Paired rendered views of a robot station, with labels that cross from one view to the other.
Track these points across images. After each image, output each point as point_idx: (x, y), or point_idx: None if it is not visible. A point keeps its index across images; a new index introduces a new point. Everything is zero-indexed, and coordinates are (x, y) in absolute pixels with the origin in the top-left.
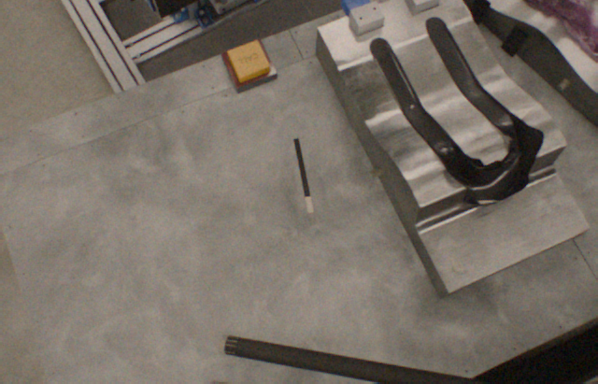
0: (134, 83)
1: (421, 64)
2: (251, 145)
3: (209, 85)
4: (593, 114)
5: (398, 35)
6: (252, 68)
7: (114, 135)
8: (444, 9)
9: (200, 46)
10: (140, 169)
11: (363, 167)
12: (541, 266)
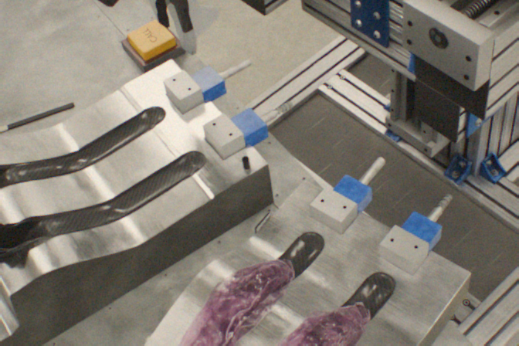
0: (293, 93)
1: (138, 159)
2: (65, 72)
3: (130, 27)
4: None
5: (171, 129)
6: (138, 41)
7: None
8: (218, 166)
9: (366, 140)
10: (36, 5)
11: None
12: None
